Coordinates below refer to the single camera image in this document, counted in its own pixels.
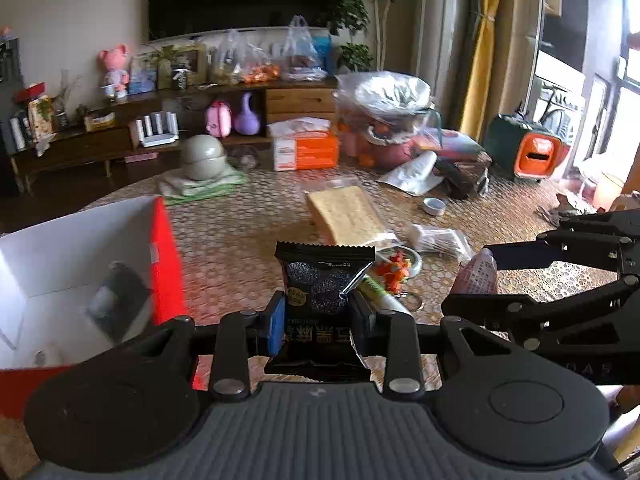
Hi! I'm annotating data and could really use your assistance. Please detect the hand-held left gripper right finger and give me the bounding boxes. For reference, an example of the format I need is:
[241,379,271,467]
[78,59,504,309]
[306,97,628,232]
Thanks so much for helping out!
[349,291,507,395]

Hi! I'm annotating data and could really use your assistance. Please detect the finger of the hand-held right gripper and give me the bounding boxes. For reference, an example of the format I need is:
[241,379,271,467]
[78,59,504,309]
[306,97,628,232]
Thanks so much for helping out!
[484,210,640,273]
[441,275,640,348]

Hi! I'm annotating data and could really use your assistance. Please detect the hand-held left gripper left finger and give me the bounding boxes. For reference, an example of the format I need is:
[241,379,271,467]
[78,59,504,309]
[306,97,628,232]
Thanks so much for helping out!
[145,291,287,402]

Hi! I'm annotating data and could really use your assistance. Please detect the black snack packet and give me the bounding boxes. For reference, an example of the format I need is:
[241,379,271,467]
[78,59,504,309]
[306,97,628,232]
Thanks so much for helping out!
[264,241,376,383]

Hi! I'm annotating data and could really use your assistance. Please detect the pink snack packet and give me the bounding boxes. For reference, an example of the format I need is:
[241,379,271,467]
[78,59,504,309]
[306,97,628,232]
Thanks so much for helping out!
[452,247,499,297]

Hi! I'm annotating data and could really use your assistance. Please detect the dark grey packet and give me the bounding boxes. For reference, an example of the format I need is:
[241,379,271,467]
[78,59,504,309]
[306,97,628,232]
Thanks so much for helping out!
[85,260,153,346]

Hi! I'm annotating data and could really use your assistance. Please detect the red and white cardboard box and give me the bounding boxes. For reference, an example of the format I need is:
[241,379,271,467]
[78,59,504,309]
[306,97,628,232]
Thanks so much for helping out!
[0,196,187,418]

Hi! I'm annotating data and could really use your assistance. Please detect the white and green tube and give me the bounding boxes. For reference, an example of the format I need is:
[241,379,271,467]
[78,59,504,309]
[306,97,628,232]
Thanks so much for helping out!
[360,275,416,317]

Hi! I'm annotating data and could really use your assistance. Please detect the green and orange container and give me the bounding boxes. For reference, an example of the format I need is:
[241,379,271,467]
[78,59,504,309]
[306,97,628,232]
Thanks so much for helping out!
[487,112,572,183]

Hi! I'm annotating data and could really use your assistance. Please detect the bread slice in clear bag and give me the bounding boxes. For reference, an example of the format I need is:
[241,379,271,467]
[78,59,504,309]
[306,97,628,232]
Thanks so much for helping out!
[300,177,401,248]

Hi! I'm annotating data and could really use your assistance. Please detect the bag of cotton swabs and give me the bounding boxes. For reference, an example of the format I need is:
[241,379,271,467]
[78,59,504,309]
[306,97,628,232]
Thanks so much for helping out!
[407,224,473,261]

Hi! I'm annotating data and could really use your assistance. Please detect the green folded cloth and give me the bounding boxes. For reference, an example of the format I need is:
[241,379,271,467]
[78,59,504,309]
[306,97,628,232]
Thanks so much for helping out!
[159,165,247,206]

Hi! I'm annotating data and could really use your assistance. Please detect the silver foil bag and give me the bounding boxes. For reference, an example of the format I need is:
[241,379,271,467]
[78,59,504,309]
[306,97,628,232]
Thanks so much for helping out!
[376,151,443,197]

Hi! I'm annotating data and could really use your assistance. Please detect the colourful stack in plastic wrap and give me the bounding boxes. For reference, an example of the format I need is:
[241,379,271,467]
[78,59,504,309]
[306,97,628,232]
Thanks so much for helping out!
[415,129,486,158]

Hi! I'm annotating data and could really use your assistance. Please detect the orange and white tissue pack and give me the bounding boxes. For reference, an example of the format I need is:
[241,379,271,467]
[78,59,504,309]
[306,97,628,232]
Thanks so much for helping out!
[267,116,341,172]

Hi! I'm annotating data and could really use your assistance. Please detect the grey-green stacked bowls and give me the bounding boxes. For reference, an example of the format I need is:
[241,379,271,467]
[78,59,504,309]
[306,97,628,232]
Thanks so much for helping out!
[180,134,227,181]

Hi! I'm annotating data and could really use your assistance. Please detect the purple vase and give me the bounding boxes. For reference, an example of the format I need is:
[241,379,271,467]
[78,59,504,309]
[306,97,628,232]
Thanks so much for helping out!
[233,92,262,136]

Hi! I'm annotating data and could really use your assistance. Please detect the large clear plastic bag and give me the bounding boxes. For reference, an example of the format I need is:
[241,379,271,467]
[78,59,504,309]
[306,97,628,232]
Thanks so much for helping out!
[334,71,442,170]

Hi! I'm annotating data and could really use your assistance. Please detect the yellow curtain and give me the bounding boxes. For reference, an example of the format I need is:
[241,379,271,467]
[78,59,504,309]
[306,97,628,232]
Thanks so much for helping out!
[459,0,508,142]

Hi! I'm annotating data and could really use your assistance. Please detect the white router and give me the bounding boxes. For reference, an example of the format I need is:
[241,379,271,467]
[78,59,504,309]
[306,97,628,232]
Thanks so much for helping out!
[131,112,180,148]

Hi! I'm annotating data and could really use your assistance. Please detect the white standing air conditioner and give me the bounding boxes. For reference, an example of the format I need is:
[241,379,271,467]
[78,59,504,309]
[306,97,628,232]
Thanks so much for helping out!
[425,0,473,131]

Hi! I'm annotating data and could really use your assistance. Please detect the wooden tv cabinet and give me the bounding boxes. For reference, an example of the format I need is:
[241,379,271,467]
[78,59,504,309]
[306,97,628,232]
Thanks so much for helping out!
[10,79,341,193]

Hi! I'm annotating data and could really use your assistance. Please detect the clear bag of oranges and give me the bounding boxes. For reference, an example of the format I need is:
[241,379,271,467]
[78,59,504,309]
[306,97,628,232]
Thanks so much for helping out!
[210,30,281,86]

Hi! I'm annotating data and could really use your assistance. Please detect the white plastic shopping bag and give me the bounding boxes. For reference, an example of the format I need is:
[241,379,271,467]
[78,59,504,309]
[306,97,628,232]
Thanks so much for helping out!
[282,15,328,81]

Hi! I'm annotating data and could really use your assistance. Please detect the pink plush toy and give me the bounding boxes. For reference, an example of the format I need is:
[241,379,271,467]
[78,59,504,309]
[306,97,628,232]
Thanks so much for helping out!
[97,44,132,103]

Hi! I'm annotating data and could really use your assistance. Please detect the potted green plant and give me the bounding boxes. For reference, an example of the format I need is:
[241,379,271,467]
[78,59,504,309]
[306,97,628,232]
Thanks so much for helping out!
[327,0,413,73]

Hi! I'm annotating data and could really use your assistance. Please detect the orange toy keychain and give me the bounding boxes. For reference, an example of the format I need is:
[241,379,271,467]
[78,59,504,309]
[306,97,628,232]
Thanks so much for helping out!
[375,251,413,296]

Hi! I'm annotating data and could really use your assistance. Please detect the picture frame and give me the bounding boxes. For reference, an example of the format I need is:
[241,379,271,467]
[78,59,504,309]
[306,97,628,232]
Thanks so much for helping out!
[157,45,208,90]

